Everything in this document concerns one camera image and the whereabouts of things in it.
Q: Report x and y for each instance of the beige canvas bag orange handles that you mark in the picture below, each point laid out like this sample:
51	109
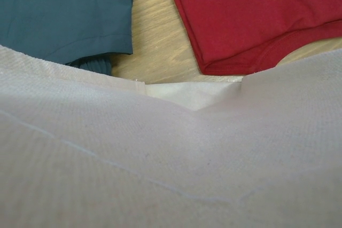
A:
80	149

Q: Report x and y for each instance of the red folded cloth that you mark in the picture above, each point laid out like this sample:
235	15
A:
240	37

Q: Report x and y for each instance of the dark blue folded cloth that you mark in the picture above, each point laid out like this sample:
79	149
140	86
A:
78	33

